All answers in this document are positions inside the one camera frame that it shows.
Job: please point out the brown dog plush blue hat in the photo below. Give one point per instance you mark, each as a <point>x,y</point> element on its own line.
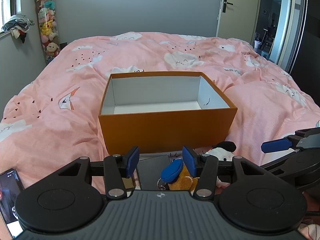
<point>175,177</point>

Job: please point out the cream bedroom door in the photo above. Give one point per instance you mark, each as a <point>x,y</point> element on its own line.
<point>239,21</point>

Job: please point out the black door handle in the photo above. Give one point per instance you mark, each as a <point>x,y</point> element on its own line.
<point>225,3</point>

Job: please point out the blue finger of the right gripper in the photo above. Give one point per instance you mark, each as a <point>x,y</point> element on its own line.
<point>276,145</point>

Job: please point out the white puppy plush black ears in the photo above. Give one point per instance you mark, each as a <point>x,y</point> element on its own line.
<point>223,151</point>

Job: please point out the orange cardboard box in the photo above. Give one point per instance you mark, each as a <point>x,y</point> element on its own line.
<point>163,111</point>

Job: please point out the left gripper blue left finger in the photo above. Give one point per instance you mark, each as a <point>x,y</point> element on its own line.
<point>129,163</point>

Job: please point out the clothes on window sill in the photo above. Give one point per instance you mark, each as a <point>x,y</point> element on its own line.
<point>19,26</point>

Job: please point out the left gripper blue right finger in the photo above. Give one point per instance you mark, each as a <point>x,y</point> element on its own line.
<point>191,161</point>

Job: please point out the smartphone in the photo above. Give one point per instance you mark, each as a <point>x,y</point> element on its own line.
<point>11,187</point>

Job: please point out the tube of plush toys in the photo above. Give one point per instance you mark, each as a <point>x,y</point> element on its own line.
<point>46,18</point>

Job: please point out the small gold box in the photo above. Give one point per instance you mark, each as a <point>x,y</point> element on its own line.
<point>129,183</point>

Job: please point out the dark grey box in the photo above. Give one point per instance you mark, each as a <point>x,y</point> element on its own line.
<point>149,172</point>

